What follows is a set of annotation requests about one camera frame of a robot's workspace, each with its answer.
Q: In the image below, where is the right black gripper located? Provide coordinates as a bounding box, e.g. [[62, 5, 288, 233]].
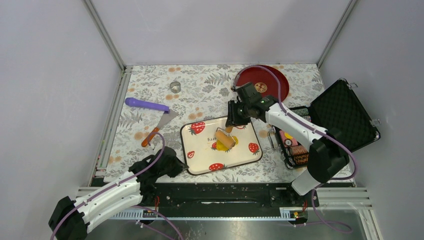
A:
[[225, 100, 252, 128]]

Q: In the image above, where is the wooden dough roller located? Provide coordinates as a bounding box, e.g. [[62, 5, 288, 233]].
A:
[[215, 126, 237, 150]]

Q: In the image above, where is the strawberry print tray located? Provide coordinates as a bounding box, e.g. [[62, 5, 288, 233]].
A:
[[180, 116, 263, 176]]

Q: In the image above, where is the yellow dough lump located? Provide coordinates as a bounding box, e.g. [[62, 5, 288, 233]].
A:
[[216, 135, 239, 152]]

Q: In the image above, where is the metal ring cutter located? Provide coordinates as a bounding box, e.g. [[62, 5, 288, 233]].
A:
[[169, 81, 181, 94]]

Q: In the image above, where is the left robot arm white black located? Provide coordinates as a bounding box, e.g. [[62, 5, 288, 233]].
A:
[[48, 146, 189, 240]]

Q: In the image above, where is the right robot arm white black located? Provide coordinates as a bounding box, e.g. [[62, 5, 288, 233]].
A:
[[225, 82, 351, 206]]

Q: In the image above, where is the yellow dough disc in case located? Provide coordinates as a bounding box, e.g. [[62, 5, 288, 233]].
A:
[[284, 132, 293, 139]]

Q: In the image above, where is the red round plate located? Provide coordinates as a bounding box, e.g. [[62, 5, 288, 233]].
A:
[[234, 65, 290, 102]]

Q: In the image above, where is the black foam-lined case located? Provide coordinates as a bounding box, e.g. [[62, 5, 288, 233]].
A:
[[274, 78, 381, 170]]

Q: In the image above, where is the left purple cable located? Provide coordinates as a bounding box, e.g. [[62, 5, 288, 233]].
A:
[[49, 132, 185, 240]]

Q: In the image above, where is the purple cable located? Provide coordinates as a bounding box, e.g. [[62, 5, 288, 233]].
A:
[[231, 65, 359, 234], [49, 132, 185, 240]]

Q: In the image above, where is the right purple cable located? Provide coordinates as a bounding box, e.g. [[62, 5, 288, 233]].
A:
[[231, 65, 359, 234]]

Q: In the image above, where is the purple handle tool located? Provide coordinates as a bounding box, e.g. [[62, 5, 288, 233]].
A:
[[124, 97, 170, 113]]

